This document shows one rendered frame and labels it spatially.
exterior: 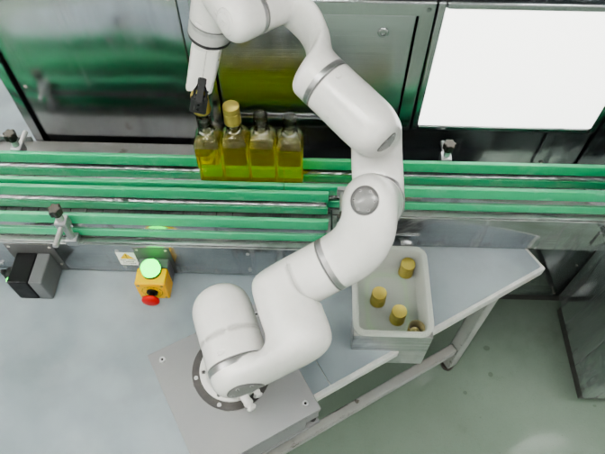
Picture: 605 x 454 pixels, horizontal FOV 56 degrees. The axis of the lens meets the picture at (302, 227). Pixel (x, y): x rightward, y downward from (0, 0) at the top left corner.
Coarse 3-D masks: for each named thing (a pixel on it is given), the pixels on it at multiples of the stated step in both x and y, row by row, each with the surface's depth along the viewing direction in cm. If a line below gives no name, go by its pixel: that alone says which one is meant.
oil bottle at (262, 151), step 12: (252, 132) 117; (252, 144) 117; (264, 144) 117; (252, 156) 120; (264, 156) 120; (252, 168) 124; (264, 168) 123; (276, 168) 126; (252, 180) 128; (264, 180) 127; (276, 180) 128
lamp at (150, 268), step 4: (144, 260) 128; (148, 260) 128; (152, 260) 128; (156, 260) 128; (144, 264) 127; (148, 264) 127; (152, 264) 127; (156, 264) 128; (140, 268) 127; (144, 268) 127; (148, 268) 127; (152, 268) 127; (156, 268) 127; (160, 268) 129; (144, 272) 127; (148, 272) 126; (152, 272) 127; (156, 272) 127; (160, 272) 129; (144, 276) 128; (148, 276) 127; (152, 276) 127; (156, 276) 128
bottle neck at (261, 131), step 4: (256, 112) 114; (260, 112) 114; (264, 112) 114; (256, 116) 113; (260, 116) 115; (264, 116) 113; (256, 120) 113; (260, 120) 113; (264, 120) 113; (256, 124) 114; (260, 124) 114; (264, 124) 114; (256, 128) 115; (260, 128) 115; (264, 128) 115; (256, 132) 117; (260, 132) 116; (264, 132) 116
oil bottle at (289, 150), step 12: (300, 132) 118; (276, 144) 117; (288, 144) 116; (300, 144) 117; (276, 156) 120; (288, 156) 119; (300, 156) 119; (288, 168) 122; (300, 168) 122; (288, 180) 126; (300, 180) 126
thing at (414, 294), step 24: (384, 264) 136; (360, 288) 133; (384, 288) 133; (408, 288) 133; (360, 312) 130; (384, 312) 130; (408, 312) 130; (432, 312) 122; (384, 336) 120; (408, 336) 119
